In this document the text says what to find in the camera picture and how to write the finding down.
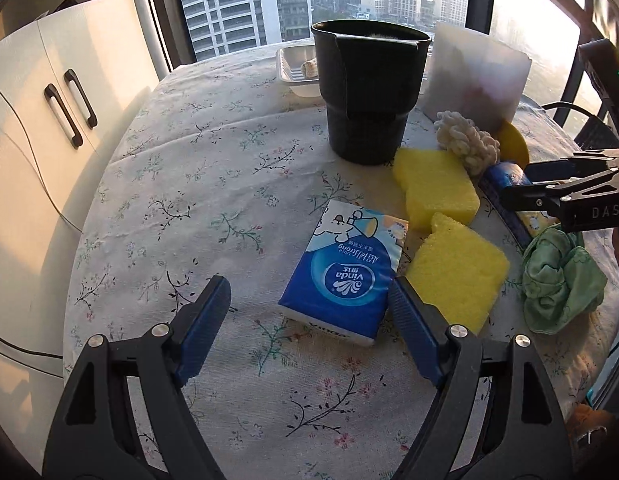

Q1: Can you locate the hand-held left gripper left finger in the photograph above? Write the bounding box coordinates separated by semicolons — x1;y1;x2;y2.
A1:
42;275;232;480

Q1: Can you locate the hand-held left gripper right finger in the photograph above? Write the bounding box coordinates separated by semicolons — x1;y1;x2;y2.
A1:
388;276;575;480

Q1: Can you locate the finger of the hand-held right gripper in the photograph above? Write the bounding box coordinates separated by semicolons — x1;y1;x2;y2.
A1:
498;169;619;217
525;155;619;183

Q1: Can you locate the small blue tissue pack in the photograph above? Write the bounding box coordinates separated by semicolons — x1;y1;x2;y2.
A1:
478;161;563;251

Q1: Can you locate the yellow round sponge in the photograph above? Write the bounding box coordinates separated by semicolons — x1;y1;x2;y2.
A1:
492;121;530;168

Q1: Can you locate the yellow rectangular sponge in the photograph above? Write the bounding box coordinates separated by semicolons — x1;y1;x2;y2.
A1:
392;147;481;231
405;211;511;333

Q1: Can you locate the white knitted rope ball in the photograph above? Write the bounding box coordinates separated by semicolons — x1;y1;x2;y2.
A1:
434;110;501;177

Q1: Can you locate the large blue tissue pack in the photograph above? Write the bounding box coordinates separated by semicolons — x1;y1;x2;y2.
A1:
278;199;410;347

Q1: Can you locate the white plastic tray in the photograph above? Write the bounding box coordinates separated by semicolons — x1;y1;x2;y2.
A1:
275;43;321;99

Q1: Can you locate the black chair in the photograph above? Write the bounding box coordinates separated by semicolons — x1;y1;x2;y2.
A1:
539;101;619;153

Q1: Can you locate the green cloth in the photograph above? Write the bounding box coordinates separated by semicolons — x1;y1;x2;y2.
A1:
520;224;609;336

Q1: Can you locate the translucent plastic container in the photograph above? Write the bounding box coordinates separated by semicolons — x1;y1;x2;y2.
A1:
420;21;533;133

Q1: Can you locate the black plastic bucket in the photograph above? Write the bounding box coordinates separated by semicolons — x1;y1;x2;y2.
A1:
310;19;433;166

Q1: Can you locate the white cabinet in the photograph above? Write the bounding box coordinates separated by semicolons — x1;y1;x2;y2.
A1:
0;0;162;441

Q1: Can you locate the thin cable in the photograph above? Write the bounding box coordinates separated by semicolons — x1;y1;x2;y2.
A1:
0;80;84;232

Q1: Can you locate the dark cabinet handle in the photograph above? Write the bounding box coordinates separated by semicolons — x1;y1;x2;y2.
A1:
43;84;84;150
63;68;98;129

